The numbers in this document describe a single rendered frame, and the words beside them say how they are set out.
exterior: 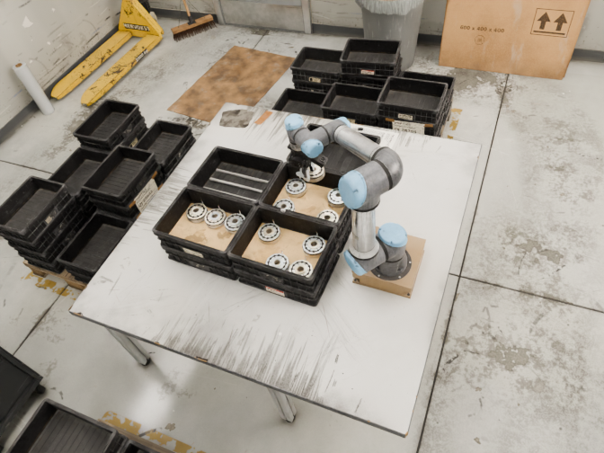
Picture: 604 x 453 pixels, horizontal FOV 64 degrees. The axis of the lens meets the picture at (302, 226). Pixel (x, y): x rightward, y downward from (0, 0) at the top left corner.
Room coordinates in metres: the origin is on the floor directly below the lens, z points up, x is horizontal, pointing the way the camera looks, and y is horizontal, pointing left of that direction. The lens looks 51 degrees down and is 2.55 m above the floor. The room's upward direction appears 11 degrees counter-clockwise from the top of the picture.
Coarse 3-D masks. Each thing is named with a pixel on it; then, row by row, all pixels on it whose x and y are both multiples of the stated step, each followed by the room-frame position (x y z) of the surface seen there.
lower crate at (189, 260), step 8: (168, 248) 1.43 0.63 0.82; (168, 256) 1.47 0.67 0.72; (176, 256) 1.42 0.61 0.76; (184, 256) 1.41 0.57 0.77; (192, 256) 1.36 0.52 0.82; (192, 264) 1.38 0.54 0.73; (200, 264) 1.35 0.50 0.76; (208, 264) 1.33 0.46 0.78; (216, 264) 1.29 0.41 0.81; (216, 272) 1.32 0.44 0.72; (224, 272) 1.29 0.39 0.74; (232, 272) 1.27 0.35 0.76
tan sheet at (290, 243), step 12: (252, 240) 1.38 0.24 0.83; (288, 240) 1.34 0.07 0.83; (300, 240) 1.33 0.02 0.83; (324, 240) 1.30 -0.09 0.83; (252, 252) 1.31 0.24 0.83; (264, 252) 1.30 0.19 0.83; (276, 252) 1.29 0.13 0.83; (288, 252) 1.28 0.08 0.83; (300, 252) 1.26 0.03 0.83; (312, 264) 1.19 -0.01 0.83
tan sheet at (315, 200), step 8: (312, 184) 1.66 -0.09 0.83; (280, 192) 1.64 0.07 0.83; (312, 192) 1.60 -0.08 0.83; (320, 192) 1.59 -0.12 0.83; (328, 192) 1.58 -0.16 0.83; (296, 200) 1.57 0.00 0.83; (304, 200) 1.56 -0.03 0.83; (312, 200) 1.55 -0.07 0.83; (320, 200) 1.54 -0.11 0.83; (296, 208) 1.52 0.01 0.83; (304, 208) 1.51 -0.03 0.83; (312, 208) 1.51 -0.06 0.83; (320, 208) 1.50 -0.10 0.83; (328, 208) 1.49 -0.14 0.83; (336, 208) 1.48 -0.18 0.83
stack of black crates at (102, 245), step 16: (96, 224) 2.17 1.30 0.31; (112, 224) 2.16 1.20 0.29; (128, 224) 2.08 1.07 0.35; (80, 240) 2.04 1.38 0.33; (96, 240) 2.07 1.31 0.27; (112, 240) 2.04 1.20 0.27; (64, 256) 1.91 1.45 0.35; (80, 256) 1.96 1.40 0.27; (96, 256) 1.93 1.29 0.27; (80, 272) 1.83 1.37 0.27
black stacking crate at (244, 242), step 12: (264, 216) 1.47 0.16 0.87; (276, 216) 1.44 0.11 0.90; (288, 216) 1.40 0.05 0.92; (252, 228) 1.41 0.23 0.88; (288, 228) 1.41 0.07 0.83; (300, 228) 1.38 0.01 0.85; (312, 228) 1.34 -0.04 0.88; (324, 228) 1.31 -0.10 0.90; (240, 240) 1.33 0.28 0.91; (336, 240) 1.29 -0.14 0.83; (240, 252) 1.30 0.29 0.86; (240, 264) 1.23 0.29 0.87; (324, 264) 1.17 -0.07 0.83; (264, 276) 1.16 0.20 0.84; (276, 276) 1.13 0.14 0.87; (300, 288) 1.08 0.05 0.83; (312, 288) 1.06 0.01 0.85
